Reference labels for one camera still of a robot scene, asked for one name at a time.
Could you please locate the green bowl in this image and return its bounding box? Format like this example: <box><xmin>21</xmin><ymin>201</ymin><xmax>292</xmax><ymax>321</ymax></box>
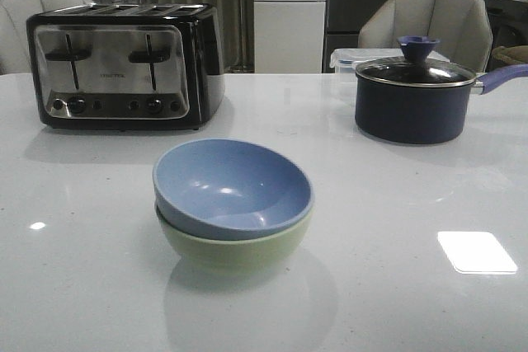
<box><xmin>154</xmin><ymin>204</ymin><xmax>314</xmax><ymax>274</ymax></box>

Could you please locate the clear plastic food container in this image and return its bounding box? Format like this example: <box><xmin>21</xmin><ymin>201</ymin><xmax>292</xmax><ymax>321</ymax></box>
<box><xmin>328</xmin><ymin>48</ymin><xmax>403</xmax><ymax>73</ymax></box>

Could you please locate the beige chair right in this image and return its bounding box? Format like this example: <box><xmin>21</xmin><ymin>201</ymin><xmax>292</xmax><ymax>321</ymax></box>
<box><xmin>358</xmin><ymin>0</ymin><xmax>493</xmax><ymax>72</ymax></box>

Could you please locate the glass pot lid blue knob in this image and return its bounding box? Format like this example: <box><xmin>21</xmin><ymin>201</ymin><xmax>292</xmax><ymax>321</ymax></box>
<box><xmin>356</xmin><ymin>35</ymin><xmax>476</xmax><ymax>88</ymax></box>

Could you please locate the black and silver toaster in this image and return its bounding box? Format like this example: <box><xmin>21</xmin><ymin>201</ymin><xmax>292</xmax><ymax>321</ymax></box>
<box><xmin>26</xmin><ymin>3</ymin><xmax>224</xmax><ymax>130</ymax></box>

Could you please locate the white refrigerator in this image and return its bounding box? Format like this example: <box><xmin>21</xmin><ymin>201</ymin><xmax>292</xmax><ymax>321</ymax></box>
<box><xmin>253</xmin><ymin>0</ymin><xmax>326</xmax><ymax>73</ymax></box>

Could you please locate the dark blue saucepan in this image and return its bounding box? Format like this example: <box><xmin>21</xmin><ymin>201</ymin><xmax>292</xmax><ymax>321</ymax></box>
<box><xmin>355</xmin><ymin>64</ymin><xmax>527</xmax><ymax>144</ymax></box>

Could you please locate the beige chair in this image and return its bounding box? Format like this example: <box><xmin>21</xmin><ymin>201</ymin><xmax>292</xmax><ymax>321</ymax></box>
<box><xmin>1</xmin><ymin>0</ymin><xmax>93</xmax><ymax>74</ymax></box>
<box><xmin>358</xmin><ymin>0</ymin><xmax>493</xmax><ymax>72</ymax></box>

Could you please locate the beige chair left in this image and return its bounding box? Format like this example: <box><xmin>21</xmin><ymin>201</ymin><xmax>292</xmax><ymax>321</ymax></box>
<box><xmin>1</xmin><ymin>0</ymin><xmax>93</xmax><ymax>74</ymax></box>

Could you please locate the blue bowl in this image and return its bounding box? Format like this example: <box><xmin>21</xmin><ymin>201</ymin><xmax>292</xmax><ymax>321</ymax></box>
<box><xmin>153</xmin><ymin>138</ymin><xmax>314</xmax><ymax>241</ymax></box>

